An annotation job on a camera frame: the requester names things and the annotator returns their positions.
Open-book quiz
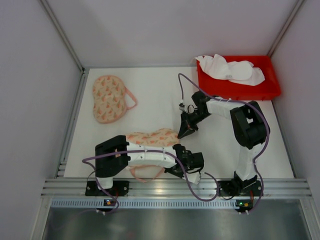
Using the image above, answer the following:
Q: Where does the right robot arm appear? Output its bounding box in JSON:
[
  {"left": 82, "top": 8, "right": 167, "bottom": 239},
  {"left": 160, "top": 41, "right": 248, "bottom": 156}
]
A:
[{"left": 178, "top": 91, "right": 270, "bottom": 189}]

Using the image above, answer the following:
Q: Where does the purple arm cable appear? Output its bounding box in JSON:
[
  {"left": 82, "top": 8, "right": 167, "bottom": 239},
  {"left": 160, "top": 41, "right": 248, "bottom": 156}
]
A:
[
  {"left": 177, "top": 72, "right": 271, "bottom": 211},
  {"left": 82, "top": 147, "right": 220, "bottom": 213}
]

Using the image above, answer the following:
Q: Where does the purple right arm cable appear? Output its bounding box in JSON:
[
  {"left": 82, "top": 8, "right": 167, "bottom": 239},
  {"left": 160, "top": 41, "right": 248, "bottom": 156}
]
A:
[{"left": 177, "top": 72, "right": 271, "bottom": 211}]

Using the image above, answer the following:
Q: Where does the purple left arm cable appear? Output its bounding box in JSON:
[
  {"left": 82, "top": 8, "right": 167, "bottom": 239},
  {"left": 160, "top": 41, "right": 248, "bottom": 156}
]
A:
[{"left": 82, "top": 147, "right": 220, "bottom": 213}]

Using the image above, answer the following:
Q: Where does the slotted cable duct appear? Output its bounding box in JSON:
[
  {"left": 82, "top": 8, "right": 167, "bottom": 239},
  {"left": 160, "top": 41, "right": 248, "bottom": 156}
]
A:
[{"left": 49, "top": 198, "right": 301, "bottom": 209}]

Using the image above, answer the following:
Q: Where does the aluminium front rail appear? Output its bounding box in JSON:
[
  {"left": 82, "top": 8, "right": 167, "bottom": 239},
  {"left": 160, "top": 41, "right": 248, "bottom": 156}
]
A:
[{"left": 40, "top": 178, "right": 312, "bottom": 199}]

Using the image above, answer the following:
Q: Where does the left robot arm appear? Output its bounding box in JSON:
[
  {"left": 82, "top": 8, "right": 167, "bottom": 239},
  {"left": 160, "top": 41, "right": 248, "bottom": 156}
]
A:
[{"left": 95, "top": 135, "right": 205, "bottom": 190}]

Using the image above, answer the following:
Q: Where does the white bras pile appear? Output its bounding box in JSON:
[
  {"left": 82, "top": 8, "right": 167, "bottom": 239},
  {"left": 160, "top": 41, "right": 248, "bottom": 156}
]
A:
[{"left": 194, "top": 54, "right": 266, "bottom": 86}]

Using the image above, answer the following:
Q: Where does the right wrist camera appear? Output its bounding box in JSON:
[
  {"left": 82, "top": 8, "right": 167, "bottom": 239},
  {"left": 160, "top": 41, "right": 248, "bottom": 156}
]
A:
[{"left": 178, "top": 99, "right": 194, "bottom": 114}]

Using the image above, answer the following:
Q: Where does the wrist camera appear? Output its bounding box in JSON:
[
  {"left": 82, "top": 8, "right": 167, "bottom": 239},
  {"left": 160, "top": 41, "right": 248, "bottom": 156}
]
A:
[
  {"left": 178, "top": 99, "right": 194, "bottom": 114},
  {"left": 183, "top": 172, "right": 202, "bottom": 185}
]

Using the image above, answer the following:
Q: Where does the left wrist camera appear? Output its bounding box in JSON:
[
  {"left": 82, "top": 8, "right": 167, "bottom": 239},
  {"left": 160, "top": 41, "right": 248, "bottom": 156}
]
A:
[{"left": 183, "top": 172, "right": 202, "bottom": 185}]

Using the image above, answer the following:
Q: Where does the floral mesh laundry bag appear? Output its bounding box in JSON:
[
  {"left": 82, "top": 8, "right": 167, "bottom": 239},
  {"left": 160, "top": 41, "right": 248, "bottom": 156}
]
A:
[{"left": 125, "top": 128, "right": 180, "bottom": 183}]

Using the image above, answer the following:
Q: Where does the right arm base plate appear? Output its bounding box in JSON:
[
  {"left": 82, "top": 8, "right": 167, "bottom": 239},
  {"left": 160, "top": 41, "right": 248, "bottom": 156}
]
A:
[{"left": 218, "top": 179, "right": 262, "bottom": 198}]

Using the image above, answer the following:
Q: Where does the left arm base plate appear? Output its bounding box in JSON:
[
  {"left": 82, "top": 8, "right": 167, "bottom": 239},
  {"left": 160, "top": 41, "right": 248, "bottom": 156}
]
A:
[{"left": 85, "top": 180, "right": 130, "bottom": 197}]

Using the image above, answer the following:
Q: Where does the red plastic tray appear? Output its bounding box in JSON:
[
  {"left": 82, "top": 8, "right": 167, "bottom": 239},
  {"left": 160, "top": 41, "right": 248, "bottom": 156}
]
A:
[{"left": 196, "top": 55, "right": 282, "bottom": 101}]

